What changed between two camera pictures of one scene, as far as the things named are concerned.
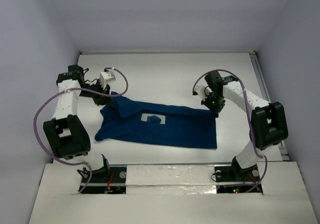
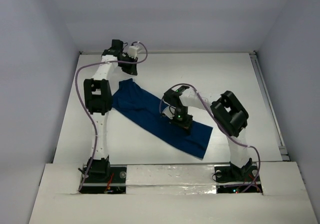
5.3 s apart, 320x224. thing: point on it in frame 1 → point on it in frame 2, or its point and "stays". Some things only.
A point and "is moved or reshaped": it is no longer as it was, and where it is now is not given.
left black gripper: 100,99 → 128,67
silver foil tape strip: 170,179 stays
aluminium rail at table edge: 265,91 stays
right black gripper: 215,110 → 186,125
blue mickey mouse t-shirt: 157,124 is moved or reshaped
